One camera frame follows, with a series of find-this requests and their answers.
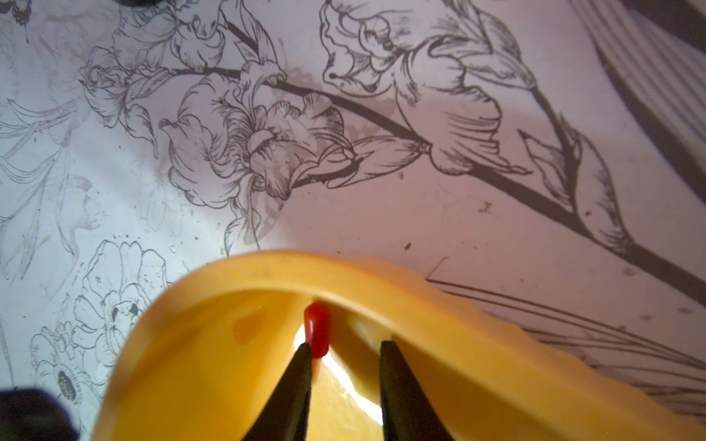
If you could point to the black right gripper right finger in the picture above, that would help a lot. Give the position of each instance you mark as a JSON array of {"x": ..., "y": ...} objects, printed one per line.
[{"x": 406, "y": 411}]

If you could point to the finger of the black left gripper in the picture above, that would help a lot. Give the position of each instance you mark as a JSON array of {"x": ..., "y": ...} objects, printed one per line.
[{"x": 33, "y": 414}]

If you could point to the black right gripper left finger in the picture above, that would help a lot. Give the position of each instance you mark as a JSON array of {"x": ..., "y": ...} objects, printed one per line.
[{"x": 285, "y": 416}]

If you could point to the red sleeve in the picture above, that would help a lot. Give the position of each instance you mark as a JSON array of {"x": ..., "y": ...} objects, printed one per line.
[{"x": 317, "y": 329}]

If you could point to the yellow plastic storage tray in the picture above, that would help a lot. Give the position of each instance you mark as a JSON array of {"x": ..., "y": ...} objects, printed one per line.
[{"x": 206, "y": 356}]

